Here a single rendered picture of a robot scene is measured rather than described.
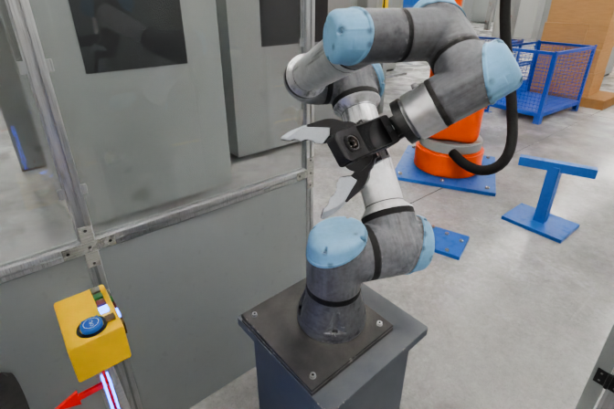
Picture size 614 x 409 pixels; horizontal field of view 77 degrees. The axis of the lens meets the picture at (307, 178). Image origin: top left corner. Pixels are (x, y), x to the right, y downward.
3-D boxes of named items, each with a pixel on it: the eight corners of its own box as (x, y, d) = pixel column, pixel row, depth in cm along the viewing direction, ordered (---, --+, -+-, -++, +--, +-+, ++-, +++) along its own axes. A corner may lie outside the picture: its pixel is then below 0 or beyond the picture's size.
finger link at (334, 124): (308, 144, 65) (358, 152, 61) (303, 144, 63) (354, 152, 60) (311, 116, 64) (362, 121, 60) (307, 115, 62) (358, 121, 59)
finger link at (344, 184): (345, 220, 68) (367, 173, 65) (333, 228, 63) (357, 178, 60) (330, 212, 69) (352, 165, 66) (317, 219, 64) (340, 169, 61)
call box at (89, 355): (65, 338, 87) (52, 301, 83) (112, 317, 93) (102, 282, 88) (80, 389, 76) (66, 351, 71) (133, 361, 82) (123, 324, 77)
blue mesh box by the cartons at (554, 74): (481, 111, 609) (494, 45, 566) (523, 99, 675) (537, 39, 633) (538, 125, 545) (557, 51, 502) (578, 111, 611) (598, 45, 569)
